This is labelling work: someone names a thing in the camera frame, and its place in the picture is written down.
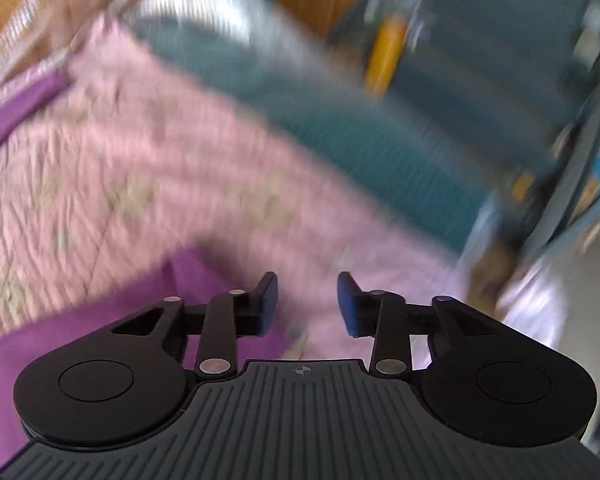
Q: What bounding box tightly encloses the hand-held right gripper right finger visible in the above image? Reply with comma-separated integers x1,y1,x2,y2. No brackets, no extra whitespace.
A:
336,271,499,379

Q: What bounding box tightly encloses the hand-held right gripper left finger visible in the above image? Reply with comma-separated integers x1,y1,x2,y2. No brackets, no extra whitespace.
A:
111,271,279,380

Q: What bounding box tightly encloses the purple bed sheet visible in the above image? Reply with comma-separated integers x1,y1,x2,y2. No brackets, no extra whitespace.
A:
0,72,301,471

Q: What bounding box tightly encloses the yellow bottle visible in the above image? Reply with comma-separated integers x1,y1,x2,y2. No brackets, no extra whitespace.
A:
364,16,410,93

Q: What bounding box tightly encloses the pink quilted blanket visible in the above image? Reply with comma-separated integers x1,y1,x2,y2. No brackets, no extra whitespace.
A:
0,14,473,361

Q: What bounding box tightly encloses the dark teal cloth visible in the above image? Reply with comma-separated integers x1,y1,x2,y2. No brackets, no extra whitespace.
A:
130,20,556,256

